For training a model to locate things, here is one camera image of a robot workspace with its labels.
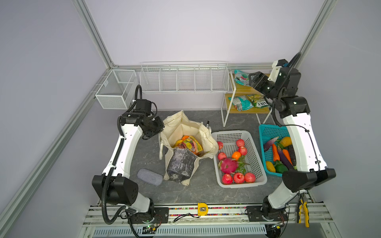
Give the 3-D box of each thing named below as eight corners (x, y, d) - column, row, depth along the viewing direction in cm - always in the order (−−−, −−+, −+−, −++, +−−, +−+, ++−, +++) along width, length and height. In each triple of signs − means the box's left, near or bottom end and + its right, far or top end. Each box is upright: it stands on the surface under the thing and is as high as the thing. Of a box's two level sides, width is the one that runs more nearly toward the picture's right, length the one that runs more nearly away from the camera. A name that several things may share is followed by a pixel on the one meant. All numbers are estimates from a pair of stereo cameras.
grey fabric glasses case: (136, 177, 88) (134, 175, 85) (142, 168, 92) (140, 166, 89) (159, 187, 85) (158, 185, 81) (164, 177, 88) (163, 175, 85)
